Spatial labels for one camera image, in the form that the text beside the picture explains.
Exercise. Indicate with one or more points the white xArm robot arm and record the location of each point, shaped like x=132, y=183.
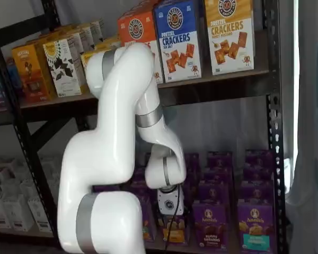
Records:
x=116, y=105

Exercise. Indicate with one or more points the blue snack package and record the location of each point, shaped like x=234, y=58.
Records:
x=14, y=76

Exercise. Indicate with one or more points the purple Annie's box orange patch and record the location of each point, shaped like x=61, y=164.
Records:
x=193, y=175
x=191, y=194
x=192, y=160
x=175, y=234

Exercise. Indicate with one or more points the yellow white snack bar box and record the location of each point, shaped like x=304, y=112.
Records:
x=108, y=43
x=86, y=58

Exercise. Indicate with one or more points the purple Annie's box brown patch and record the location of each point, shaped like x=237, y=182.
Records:
x=218, y=174
x=214, y=193
x=220, y=158
x=210, y=230

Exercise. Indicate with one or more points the white Sweet Thins chocolate box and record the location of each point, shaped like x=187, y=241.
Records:
x=61, y=68
x=86, y=38
x=97, y=31

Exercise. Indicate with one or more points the purple Annie's box green patch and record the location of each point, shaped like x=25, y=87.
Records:
x=148, y=225
x=139, y=189
x=140, y=174

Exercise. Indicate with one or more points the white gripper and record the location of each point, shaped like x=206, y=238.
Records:
x=169, y=201

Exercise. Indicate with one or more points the black metal shelving rack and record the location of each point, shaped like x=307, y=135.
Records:
x=275, y=79

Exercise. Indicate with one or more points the orange cookie box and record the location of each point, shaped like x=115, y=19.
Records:
x=26, y=74

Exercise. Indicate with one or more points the blue pretzel crackers box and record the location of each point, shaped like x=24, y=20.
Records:
x=177, y=39

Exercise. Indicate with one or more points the brown wooden shelf board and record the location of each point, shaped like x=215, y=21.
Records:
x=181, y=249
x=16, y=234
x=228, y=77

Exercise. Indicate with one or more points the purple Annie's box teal patch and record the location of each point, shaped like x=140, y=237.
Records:
x=257, y=193
x=257, y=174
x=258, y=158
x=254, y=230

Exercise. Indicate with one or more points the yellow pretzel crackers box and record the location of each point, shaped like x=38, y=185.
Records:
x=228, y=39

